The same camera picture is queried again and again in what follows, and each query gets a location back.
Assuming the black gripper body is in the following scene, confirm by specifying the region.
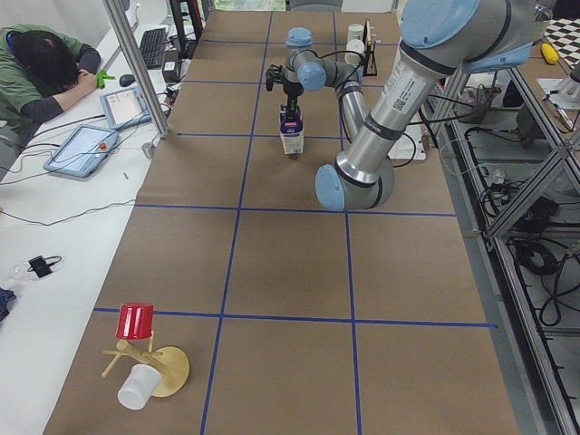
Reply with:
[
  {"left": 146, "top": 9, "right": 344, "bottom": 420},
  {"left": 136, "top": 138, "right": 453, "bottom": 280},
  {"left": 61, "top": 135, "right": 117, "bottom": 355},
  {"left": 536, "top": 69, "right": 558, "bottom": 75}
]
[{"left": 282, "top": 78, "right": 303, "bottom": 101}]

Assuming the blue white milk carton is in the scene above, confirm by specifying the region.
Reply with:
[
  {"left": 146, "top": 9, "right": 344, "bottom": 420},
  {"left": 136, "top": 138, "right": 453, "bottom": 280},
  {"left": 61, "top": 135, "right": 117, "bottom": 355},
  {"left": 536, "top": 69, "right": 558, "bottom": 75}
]
[{"left": 279, "top": 105, "right": 304, "bottom": 155}]

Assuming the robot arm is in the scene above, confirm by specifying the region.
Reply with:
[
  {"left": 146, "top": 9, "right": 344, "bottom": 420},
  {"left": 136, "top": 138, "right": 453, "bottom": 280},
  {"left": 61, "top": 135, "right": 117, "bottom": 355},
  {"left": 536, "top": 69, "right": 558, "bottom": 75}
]
[{"left": 282, "top": 0, "right": 535, "bottom": 211}]

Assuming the white upside-down cup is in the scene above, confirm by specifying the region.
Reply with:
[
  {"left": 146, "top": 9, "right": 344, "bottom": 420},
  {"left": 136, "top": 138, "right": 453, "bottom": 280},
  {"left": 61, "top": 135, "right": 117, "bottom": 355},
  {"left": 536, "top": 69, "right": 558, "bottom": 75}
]
[{"left": 346, "top": 39, "right": 365, "bottom": 54}]

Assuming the white cup with lettering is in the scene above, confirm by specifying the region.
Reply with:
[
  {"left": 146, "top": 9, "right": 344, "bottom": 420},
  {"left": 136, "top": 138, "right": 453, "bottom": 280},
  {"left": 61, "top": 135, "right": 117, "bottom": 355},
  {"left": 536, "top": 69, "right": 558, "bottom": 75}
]
[{"left": 347, "top": 23, "right": 364, "bottom": 42}]

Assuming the black keyboard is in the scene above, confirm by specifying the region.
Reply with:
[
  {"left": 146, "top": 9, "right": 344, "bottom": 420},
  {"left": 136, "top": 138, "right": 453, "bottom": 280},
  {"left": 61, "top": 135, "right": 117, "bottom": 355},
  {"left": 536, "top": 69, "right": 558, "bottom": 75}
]
[{"left": 140, "top": 28, "right": 167, "bottom": 70}]

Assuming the black computer mouse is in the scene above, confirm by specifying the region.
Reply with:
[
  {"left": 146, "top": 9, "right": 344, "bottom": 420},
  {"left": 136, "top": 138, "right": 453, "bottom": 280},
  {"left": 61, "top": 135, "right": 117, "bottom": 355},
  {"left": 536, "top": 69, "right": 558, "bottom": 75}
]
[{"left": 119, "top": 73, "right": 135, "bottom": 87}]

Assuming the far teach pendant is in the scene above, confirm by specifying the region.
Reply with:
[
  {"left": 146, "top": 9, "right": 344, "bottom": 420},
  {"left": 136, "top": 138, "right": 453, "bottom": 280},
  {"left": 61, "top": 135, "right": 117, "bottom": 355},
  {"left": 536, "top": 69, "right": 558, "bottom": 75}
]
[{"left": 100, "top": 86, "right": 151, "bottom": 131}]

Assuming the teach pendant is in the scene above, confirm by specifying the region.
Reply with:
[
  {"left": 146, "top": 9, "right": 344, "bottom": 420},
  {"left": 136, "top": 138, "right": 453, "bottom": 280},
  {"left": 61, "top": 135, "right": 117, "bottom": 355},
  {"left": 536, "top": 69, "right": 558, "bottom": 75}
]
[
  {"left": 43, "top": 125, "right": 119, "bottom": 179},
  {"left": 100, "top": 86, "right": 151, "bottom": 131}
]

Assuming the near teach pendant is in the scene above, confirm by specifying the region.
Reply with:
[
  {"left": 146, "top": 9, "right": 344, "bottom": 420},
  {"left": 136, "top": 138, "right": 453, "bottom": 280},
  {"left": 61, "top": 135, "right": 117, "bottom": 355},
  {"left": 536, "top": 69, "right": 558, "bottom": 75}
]
[{"left": 43, "top": 125, "right": 119, "bottom": 179}]

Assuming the person in green shirt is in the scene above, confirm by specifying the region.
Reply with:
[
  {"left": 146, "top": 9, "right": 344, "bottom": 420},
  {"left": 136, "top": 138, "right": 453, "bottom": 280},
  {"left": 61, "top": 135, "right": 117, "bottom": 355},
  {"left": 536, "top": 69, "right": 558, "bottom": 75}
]
[{"left": 1, "top": 24, "right": 102, "bottom": 155}]

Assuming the yellow corn toy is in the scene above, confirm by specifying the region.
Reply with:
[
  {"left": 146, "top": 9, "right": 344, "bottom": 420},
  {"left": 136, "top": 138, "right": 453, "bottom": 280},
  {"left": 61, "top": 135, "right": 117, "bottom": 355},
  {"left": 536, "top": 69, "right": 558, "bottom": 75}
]
[{"left": 540, "top": 43, "right": 559, "bottom": 65}]

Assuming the red mug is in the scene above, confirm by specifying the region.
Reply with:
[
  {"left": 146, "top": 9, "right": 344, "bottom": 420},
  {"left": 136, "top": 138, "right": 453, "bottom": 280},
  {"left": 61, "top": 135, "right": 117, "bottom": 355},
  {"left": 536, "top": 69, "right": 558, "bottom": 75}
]
[{"left": 115, "top": 302, "right": 154, "bottom": 341}]

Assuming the wooden mug tree stand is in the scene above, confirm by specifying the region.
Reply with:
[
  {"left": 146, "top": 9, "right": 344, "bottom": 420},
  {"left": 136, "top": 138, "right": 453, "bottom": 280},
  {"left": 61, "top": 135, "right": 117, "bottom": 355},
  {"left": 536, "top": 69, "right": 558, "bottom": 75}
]
[{"left": 101, "top": 332, "right": 190, "bottom": 398}]

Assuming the small black device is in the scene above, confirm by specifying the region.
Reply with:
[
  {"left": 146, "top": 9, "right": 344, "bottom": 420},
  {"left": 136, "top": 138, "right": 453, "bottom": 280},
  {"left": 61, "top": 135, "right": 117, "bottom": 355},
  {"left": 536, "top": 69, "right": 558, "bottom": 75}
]
[{"left": 28, "top": 256, "right": 63, "bottom": 278}]

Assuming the white mug on tree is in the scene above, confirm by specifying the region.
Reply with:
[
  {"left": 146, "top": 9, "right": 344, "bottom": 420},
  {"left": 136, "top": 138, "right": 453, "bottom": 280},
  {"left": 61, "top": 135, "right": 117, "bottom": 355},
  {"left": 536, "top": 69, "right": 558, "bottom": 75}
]
[{"left": 117, "top": 363, "right": 161, "bottom": 411}]

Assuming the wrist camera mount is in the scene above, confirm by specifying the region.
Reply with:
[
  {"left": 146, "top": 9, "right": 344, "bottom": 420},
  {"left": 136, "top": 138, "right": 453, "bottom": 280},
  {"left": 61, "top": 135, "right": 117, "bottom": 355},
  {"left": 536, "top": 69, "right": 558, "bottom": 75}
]
[{"left": 265, "top": 64, "right": 285, "bottom": 92}]

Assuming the black wire cup rack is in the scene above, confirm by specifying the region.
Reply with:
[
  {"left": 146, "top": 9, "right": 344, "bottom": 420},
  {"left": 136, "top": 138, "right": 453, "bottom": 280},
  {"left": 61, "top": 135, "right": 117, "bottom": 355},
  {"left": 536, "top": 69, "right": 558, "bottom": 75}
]
[{"left": 362, "top": 19, "right": 377, "bottom": 77}]

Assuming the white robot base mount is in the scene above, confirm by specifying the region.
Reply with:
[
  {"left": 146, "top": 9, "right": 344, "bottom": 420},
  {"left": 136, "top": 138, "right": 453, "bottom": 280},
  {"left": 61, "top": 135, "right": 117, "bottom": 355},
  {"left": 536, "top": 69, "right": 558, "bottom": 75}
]
[{"left": 389, "top": 125, "right": 426, "bottom": 161}]

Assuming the aluminium frame post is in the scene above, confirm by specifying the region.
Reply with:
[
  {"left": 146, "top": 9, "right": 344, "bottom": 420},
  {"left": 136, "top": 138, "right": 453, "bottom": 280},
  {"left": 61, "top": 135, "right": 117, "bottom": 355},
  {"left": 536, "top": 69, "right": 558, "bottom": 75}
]
[{"left": 102, "top": 0, "right": 169, "bottom": 139}]

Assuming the aluminium frame rail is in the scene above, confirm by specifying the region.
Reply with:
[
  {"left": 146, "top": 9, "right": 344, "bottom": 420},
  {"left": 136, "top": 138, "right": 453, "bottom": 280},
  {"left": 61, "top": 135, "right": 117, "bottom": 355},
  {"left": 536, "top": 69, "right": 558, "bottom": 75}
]
[{"left": 436, "top": 59, "right": 579, "bottom": 434}]

